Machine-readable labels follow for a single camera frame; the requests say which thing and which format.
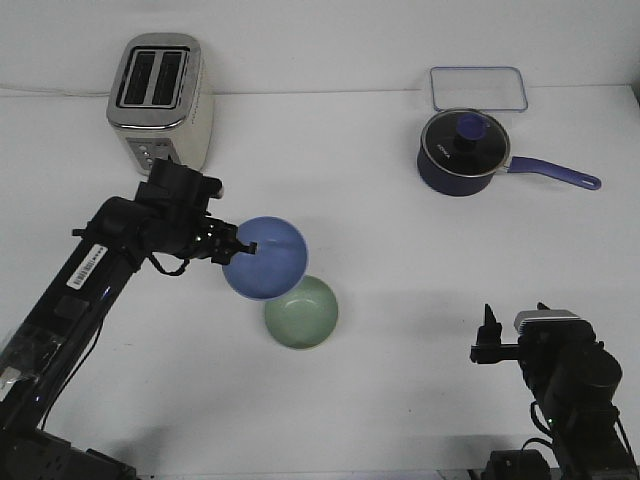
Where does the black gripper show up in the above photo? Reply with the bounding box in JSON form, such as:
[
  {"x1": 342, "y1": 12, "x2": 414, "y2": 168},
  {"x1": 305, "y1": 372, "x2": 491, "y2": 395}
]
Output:
[
  {"x1": 470, "y1": 302, "x2": 596, "y2": 385},
  {"x1": 164, "y1": 214, "x2": 257, "y2": 265}
]

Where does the blue bowl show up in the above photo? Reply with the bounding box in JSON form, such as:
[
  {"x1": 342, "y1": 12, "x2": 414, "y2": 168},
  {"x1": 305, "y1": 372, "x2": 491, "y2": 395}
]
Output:
[{"x1": 222, "y1": 216, "x2": 308, "y2": 301}]

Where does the green bowl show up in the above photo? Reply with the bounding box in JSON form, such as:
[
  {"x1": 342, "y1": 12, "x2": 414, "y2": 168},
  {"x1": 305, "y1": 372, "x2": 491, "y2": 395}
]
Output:
[{"x1": 263, "y1": 275, "x2": 339, "y2": 350}]

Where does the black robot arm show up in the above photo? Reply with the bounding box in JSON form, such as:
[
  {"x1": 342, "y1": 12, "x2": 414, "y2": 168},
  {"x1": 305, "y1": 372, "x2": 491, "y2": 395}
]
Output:
[
  {"x1": 470, "y1": 303, "x2": 639, "y2": 479},
  {"x1": 1, "y1": 197, "x2": 257, "y2": 479}
]

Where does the dark blue saucepan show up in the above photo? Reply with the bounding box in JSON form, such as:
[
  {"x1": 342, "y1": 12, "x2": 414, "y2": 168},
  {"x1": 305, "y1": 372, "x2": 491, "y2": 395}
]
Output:
[{"x1": 416, "y1": 146, "x2": 602, "y2": 197}]

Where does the silver two-slot toaster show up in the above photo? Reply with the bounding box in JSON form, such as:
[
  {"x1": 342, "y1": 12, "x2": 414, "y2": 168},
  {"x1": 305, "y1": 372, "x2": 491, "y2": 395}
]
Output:
[{"x1": 106, "y1": 33, "x2": 214, "y2": 175}]

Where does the glass pot lid blue knob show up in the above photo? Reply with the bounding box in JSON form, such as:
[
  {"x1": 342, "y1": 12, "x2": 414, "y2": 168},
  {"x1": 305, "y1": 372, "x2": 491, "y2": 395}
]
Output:
[{"x1": 421, "y1": 109, "x2": 510, "y2": 177}]

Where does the clear container lid blue rim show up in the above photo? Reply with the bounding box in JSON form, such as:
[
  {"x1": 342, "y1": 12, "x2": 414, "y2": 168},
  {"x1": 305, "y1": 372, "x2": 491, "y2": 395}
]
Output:
[{"x1": 429, "y1": 66, "x2": 529, "y2": 113}]

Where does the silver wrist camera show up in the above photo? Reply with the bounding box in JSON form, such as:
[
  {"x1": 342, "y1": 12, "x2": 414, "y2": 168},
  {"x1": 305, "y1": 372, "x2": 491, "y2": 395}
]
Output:
[
  {"x1": 134, "y1": 159, "x2": 224, "y2": 211},
  {"x1": 514, "y1": 309, "x2": 581, "y2": 335}
]

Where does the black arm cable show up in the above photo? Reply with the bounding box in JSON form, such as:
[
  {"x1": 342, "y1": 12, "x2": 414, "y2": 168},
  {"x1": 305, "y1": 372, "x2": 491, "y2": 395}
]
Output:
[
  {"x1": 519, "y1": 403, "x2": 566, "y2": 451},
  {"x1": 147, "y1": 252, "x2": 193, "y2": 277}
]

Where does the white toaster power cord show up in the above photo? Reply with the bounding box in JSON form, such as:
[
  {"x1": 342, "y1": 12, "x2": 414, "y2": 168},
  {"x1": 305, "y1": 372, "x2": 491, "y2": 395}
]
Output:
[{"x1": 0, "y1": 82, "x2": 114, "y2": 98}]

